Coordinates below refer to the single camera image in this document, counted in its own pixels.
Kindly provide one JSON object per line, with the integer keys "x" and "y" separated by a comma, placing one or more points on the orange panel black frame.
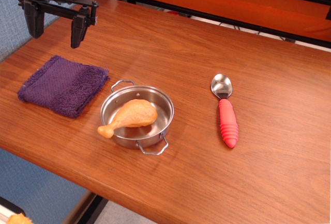
{"x": 232, "y": 4}

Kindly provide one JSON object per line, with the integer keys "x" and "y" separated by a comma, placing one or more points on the purple folded towel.
{"x": 63, "y": 86}

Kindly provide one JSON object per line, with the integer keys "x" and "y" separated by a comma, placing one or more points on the orange toy chicken leg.
{"x": 134, "y": 113}

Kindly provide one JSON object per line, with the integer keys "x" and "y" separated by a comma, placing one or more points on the orange object bottom left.
{"x": 18, "y": 219}

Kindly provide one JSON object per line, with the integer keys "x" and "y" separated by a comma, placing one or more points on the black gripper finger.
{"x": 78, "y": 30}
{"x": 34, "y": 18}

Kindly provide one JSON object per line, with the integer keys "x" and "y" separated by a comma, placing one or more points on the spoon with red handle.
{"x": 221, "y": 87}

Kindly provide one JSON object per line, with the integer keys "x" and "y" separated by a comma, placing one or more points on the small steel pan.
{"x": 151, "y": 139}

